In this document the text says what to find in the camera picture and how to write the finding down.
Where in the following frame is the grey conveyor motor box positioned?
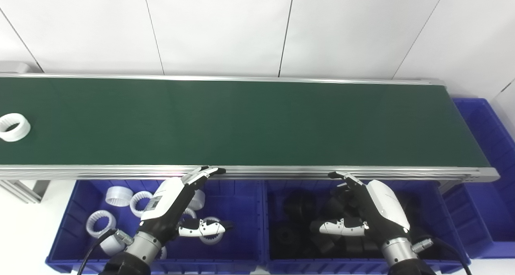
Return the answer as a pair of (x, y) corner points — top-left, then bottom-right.
(0, 62), (31, 74)

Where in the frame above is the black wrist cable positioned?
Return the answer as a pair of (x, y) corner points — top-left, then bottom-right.
(76, 229), (134, 275)
(411, 237), (472, 275)

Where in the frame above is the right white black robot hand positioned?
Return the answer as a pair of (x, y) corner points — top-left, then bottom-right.
(309, 171), (411, 246)

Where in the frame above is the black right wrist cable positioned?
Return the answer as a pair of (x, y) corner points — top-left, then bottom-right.
(411, 237), (472, 275)

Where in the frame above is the green conveyor belt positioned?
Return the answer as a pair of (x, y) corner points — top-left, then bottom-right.
(0, 77), (491, 167)
(0, 72), (501, 184)

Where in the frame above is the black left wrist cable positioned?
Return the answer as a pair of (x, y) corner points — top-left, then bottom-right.
(76, 229), (134, 275)

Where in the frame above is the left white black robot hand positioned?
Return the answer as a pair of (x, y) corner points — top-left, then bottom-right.
(139, 166), (235, 241)

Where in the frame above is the blue bin holding white parts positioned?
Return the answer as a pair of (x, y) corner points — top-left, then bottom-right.
(45, 180), (267, 275)

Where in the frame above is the empty blue plastic bin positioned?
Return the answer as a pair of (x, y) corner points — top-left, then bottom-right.
(442, 98), (515, 259)

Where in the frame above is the blue bin holding black parts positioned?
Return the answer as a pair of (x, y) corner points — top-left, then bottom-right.
(264, 180), (472, 275)

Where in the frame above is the black toothed ring part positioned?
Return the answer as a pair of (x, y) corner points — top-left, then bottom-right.
(272, 223), (302, 253)
(344, 237), (366, 254)
(316, 235), (342, 255)
(283, 190), (317, 221)

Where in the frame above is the aluminium conveyor support leg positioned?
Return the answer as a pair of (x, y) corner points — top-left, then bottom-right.
(0, 180), (51, 204)

